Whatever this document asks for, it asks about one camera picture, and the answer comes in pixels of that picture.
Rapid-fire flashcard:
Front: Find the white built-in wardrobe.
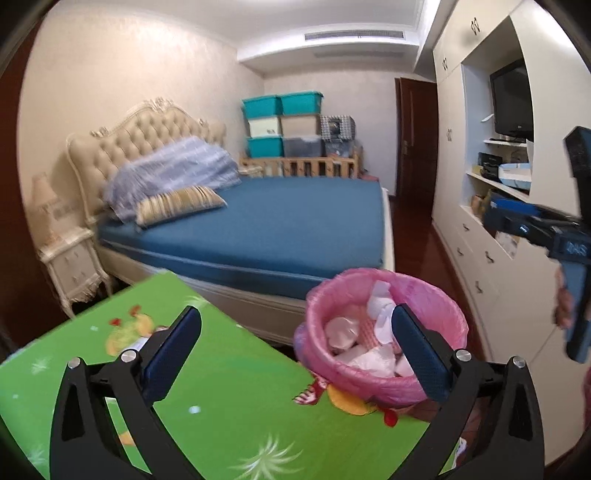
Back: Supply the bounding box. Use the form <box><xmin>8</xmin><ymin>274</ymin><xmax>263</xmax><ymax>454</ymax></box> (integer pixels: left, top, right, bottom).
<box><xmin>431</xmin><ymin>0</ymin><xmax>591</xmax><ymax>467</ymax></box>

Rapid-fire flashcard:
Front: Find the pink lined waste bin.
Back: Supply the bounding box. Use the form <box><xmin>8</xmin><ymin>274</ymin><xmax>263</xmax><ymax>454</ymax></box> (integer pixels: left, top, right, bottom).
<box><xmin>293</xmin><ymin>268</ymin><xmax>469</xmax><ymax>409</ymax></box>

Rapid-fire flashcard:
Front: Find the teal storage box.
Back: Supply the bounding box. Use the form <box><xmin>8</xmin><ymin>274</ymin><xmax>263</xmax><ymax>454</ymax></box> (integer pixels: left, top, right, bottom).
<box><xmin>247</xmin><ymin>135</ymin><xmax>284</xmax><ymax>158</ymax></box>
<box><xmin>279</xmin><ymin>91</ymin><xmax>323</xmax><ymax>115</ymax></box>
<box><xmin>242</xmin><ymin>95</ymin><xmax>283</xmax><ymax>118</ymax></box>

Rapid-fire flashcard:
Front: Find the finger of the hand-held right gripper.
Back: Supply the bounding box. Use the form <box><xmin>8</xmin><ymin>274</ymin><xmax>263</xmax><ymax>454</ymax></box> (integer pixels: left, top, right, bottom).
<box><xmin>564</xmin><ymin>126</ymin><xmax>591</xmax><ymax>217</ymax></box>
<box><xmin>482</xmin><ymin>191</ymin><xmax>578</xmax><ymax>245</ymax></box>

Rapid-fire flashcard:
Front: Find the white crumpled plastic bag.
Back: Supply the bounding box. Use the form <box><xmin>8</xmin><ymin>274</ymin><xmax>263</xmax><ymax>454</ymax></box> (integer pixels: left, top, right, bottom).
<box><xmin>333</xmin><ymin>344</ymin><xmax>398</xmax><ymax>378</ymax></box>

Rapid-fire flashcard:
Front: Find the striped pillow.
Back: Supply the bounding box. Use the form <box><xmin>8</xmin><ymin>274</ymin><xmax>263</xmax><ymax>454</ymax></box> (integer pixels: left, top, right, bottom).
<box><xmin>135</xmin><ymin>185</ymin><xmax>228</xmax><ymax>228</ymax></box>

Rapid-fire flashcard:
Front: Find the grey beige storage box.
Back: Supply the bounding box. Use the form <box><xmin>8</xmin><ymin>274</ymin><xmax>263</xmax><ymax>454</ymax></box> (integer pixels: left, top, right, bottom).
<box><xmin>280</xmin><ymin>113</ymin><xmax>321</xmax><ymax>137</ymax></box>

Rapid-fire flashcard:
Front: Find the beige tufted headboard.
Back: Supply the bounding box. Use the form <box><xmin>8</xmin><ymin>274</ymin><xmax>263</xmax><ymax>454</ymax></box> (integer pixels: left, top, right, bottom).
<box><xmin>66</xmin><ymin>97</ymin><xmax>227</xmax><ymax>227</ymax></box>

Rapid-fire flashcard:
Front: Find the black television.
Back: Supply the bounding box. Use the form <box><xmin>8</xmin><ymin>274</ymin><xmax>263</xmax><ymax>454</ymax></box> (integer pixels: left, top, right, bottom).
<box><xmin>489</xmin><ymin>59</ymin><xmax>535</xmax><ymax>139</ymax></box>

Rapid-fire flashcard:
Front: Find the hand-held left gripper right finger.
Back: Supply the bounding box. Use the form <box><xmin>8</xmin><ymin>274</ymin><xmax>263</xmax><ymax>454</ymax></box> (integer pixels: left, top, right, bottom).
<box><xmin>390</xmin><ymin>303</ymin><xmax>546</xmax><ymax>480</ymax></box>

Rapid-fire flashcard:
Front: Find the clear grey storage box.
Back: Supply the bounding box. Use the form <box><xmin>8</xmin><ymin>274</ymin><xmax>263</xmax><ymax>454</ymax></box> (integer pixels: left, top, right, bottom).
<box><xmin>281</xmin><ymin>135</ymin><xmax>324</xmax><ymax>158</ymax></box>

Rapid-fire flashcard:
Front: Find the white paper cup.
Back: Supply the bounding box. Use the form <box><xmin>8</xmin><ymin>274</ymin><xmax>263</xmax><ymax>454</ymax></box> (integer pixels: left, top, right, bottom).
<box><xmin>324</xmin><ymin>318</ymin><xmax>362</xmax><ymax>354</ymax></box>

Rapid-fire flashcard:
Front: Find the cream nightstand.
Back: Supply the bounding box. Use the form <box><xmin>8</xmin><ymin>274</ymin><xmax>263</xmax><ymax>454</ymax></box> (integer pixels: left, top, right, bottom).
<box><xmin>37</xmin><ymin>227</ymin><xmax>112</xmax><ymax>319</ymax></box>

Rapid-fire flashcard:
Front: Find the beige table lamp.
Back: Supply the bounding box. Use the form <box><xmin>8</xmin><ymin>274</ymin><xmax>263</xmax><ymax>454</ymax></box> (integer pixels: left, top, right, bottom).
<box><xmin>31</xmin><ymin>173</ymin><xmax>63</xmax><ymax>245</ymax></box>

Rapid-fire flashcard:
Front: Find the bed with blue sheet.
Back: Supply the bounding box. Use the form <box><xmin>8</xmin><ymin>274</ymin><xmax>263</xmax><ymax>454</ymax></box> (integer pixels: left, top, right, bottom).
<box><xmin>95</xmin><ymin>178</ymin><xmax>395</xmax><ymax>344</ymax></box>

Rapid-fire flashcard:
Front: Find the person's right hand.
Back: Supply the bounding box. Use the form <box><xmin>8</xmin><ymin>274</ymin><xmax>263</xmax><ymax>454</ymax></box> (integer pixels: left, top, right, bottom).
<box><xmin>553</xmin><ymin>268</ymin><xmax>591</xmax><ymax>330</ymax></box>

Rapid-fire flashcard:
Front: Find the white storage box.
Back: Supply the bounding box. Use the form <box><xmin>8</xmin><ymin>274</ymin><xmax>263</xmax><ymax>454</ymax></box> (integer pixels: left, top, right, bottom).
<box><xmin>247</xmin><ymin>115</ymin><xmax>282</xmax><ymax>138</ymax></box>

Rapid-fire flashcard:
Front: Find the dark wooden door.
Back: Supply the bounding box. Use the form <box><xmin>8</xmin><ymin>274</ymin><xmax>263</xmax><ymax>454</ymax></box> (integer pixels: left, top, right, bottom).
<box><xmin>394</xmin><ymin>78</ymin><xmax>439</xmax><ymax>222</ymax></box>

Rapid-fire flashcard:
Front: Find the green printed tablecloth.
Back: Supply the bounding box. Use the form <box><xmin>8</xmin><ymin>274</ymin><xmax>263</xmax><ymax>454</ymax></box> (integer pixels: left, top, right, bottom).
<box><xmin>0</xmin><ymin>270</ymin><xmax>462</xmax><ymax>480</ymax></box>

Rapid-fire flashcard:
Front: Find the white foam block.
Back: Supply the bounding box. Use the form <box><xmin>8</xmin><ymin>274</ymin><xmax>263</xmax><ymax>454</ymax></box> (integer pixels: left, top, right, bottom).
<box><xmin>367</xmin><ymin>281</ymin><xmax>399</xmax><ymax>344</ymax></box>

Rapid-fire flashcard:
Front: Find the air conditioner vent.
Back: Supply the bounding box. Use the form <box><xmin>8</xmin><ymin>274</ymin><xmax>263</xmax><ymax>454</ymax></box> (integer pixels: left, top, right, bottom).
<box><xmin>305</xmin><ymin>30</ymin><xmax>404</xmax><ymax>41</ymax></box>

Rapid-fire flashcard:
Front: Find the lilac patterned quilt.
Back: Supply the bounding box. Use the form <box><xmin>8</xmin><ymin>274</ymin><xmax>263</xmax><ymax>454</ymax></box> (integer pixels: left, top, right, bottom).
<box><xmin>104</xmin><ymin>136</ymin><xmax>243</xmax><ymax>222</ymax></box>

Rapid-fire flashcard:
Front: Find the black white checkered bag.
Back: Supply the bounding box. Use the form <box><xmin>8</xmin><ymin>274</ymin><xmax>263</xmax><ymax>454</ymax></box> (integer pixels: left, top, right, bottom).
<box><xmin>321</xmin><ymin>115</ymin><xmax>357</xmax><ymax>141</ymax></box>

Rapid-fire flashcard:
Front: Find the wooden crib rail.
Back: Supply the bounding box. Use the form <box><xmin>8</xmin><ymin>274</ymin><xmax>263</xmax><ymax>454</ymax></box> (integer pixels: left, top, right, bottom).
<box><xmin>239</xmin><ymin>150</ymin><xmax>363</xmax><ymax>180</ymax></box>

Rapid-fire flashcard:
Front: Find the white blue box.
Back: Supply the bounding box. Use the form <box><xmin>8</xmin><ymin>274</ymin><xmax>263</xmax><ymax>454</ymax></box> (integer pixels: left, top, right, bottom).
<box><xmin>498</xmin><ymin>162</ymin><xmax>532</xmax><ymax>190</ymax></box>

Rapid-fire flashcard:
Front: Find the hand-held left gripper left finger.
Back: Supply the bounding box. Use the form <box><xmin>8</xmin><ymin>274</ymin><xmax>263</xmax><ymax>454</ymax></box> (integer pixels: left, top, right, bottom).
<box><xmin>48</xmin><ymin>305</ymin><xmax>204</xmax><ymax>480</ymax></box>

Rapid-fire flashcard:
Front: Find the black box on shelf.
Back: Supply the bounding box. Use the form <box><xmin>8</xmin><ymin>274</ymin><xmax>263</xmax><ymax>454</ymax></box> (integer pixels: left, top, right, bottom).
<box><xmin>478</xmin><ymin>152</ymin><xmax>504</xmax><ymax>178</ymax></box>

